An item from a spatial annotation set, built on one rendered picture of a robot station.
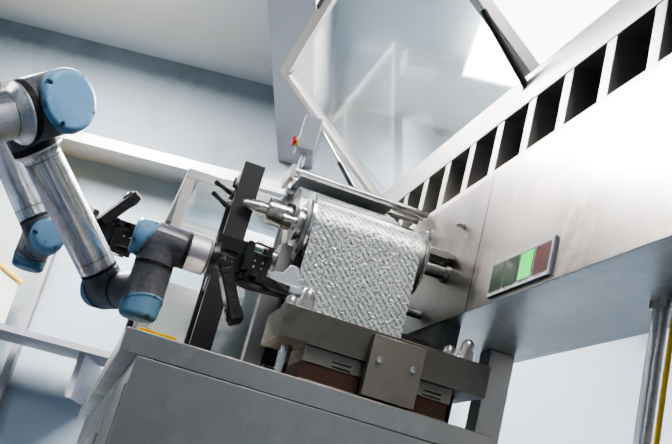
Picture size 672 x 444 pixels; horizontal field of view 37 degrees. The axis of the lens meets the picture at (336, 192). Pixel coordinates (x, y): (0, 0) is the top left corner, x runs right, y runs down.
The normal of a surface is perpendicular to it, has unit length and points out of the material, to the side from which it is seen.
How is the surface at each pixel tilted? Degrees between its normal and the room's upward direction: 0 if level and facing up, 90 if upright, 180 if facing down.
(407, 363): 90
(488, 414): 90
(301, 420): 90
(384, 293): 90
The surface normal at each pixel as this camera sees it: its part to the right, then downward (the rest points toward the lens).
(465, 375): 0.27, -0.25
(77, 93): 0.79, -0.09
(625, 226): -0.93, -0.32
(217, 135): 0.04, -0.33
